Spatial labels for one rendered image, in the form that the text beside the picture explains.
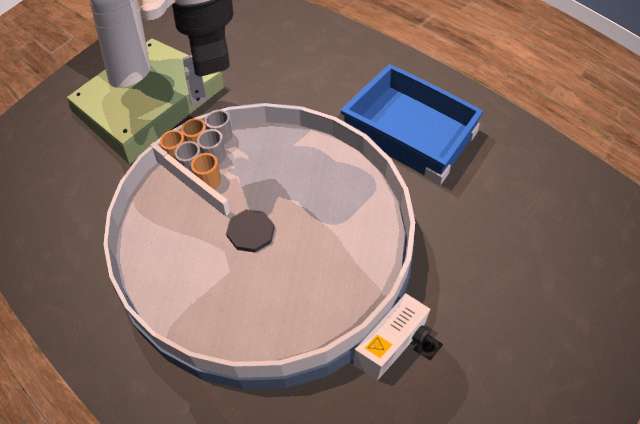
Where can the bronze bushing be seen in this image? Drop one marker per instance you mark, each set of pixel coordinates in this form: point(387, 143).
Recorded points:
point(205, 162)
point(192, 128)
point(170, 140)

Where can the grey metal bushing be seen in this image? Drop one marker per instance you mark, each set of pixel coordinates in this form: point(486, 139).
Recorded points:
point(185, 151)
point(209, 138)
point(221, 120)

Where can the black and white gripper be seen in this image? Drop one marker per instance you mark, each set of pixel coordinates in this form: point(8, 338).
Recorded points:
point(204, 22)

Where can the blue crate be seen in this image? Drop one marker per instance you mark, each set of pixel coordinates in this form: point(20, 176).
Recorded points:
point(397, 101)

